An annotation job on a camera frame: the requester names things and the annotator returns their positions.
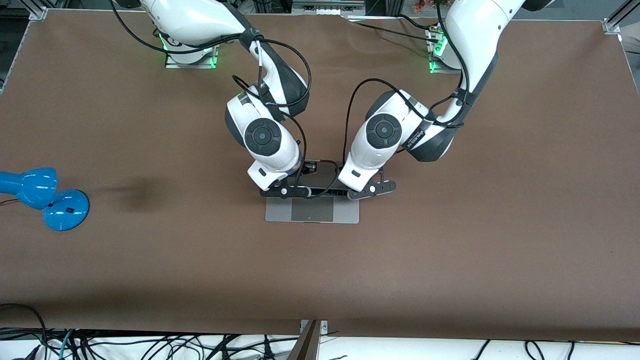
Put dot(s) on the aluminium frame corner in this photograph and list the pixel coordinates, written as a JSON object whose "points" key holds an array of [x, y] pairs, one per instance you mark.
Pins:
{"points": [[37, 10], [617, 21]]}

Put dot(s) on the blue desk lamp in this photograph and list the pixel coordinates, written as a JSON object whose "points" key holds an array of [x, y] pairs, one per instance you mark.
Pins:
{"points": [[35, 187]]}

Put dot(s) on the brown table cover sheet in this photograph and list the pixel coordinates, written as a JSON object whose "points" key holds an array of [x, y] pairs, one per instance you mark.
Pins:
{"points": [[450, 260]]}

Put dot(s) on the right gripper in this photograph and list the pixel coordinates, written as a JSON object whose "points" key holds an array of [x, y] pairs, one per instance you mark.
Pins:
{"points": [[309, 167]]}

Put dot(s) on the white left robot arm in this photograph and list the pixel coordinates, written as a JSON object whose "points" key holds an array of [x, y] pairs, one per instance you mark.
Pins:
{"points": [[385, 132]]}

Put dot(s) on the small metal bracket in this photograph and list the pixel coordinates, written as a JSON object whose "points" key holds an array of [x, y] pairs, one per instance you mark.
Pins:
{"points": [[324, 327]]}

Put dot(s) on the grey laptop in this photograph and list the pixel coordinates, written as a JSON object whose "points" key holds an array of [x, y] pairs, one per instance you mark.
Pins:
{"points": [[312, 212]]}

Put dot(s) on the brown beam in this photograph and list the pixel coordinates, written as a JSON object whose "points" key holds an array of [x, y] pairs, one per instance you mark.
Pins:
{"points": [[306, 347]]}

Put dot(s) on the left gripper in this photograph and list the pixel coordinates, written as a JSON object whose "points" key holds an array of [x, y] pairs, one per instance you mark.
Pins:
{"points": [[339, 193]]}

